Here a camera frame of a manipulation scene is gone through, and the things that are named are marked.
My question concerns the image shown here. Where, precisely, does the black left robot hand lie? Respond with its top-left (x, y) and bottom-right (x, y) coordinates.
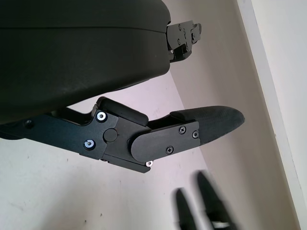
top-left (0, 0), bottom-right (246, 173)

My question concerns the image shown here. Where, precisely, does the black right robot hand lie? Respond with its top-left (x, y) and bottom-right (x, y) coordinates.
top-left (171, 170), bottom-right (237, 230)

